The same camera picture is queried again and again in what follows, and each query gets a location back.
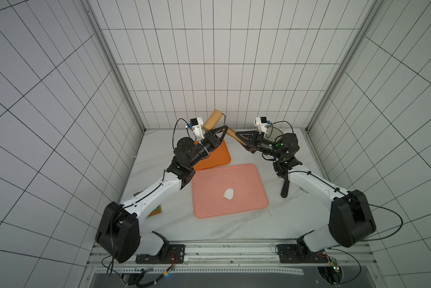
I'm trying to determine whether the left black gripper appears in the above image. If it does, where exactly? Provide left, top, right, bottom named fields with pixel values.
left=189, top=126, right=229, bottom=166

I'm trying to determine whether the wooden dough roller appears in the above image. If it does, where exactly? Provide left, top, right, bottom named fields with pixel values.
left=203, top=109, right=245, bottom=145

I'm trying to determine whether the white dough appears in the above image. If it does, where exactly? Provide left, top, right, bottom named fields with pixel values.
left=223, top=188, right=234, bottom=200

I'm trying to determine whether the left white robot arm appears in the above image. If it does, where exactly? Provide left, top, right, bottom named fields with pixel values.
left=95, top=126, right=229, bottom=264

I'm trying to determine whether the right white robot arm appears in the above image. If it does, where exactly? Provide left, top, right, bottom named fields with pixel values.
left=233, top=130, right=376, bottom=257

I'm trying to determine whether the orange silicone mat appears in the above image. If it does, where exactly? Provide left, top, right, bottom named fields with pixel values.
left=194, top=141, right=231, bottom=171

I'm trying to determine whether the pink silicone mat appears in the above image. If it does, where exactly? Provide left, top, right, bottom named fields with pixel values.
left=191, top=164, right=269, bottom=219

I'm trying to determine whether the green orange flour packet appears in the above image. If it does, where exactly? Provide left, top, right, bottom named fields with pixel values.
left=148, top=205, right=162, bottom=217

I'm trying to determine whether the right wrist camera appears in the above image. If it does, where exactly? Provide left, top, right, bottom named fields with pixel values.
left=255, top=116, right=270, bottom=133

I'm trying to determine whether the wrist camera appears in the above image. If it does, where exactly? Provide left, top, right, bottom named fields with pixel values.
left=189, top=117, right=205, bottom=141
left=255, top=116, right=270, bottom=133

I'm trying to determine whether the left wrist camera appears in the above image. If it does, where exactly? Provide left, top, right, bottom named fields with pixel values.
left=189, top=117, right=205, bottom=141

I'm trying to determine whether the black handled metal scraper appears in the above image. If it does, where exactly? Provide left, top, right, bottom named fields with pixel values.
left=280, top=175, right=290, bottom=199

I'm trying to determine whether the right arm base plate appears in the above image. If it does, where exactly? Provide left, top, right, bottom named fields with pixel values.
left=275, top=244, right=328, bottom=264

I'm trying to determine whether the aluminium mounting rail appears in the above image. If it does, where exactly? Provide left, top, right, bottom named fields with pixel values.
left=80, top=239, right=386, bottom=288

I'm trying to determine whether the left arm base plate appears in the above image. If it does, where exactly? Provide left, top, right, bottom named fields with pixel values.
left=136, top=244, right=185, bottom=265

